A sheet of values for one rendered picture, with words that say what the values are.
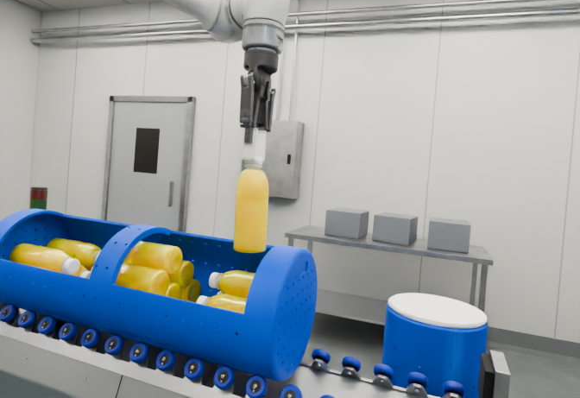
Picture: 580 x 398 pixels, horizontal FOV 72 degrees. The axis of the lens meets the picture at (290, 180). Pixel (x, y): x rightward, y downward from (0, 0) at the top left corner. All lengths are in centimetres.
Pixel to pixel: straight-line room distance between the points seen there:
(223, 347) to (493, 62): 379
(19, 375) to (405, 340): 101
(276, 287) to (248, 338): 11
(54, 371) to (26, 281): 23
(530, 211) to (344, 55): 230
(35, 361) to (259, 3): 102
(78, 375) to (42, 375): 11
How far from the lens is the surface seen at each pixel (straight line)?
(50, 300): 119
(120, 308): 101
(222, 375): 94
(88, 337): 115
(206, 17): 103
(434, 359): 123
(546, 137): 422
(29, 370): 129
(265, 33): 89
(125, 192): 546
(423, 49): 431
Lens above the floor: 140
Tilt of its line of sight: 1 degrees down
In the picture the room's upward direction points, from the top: 5 degrees clockwise
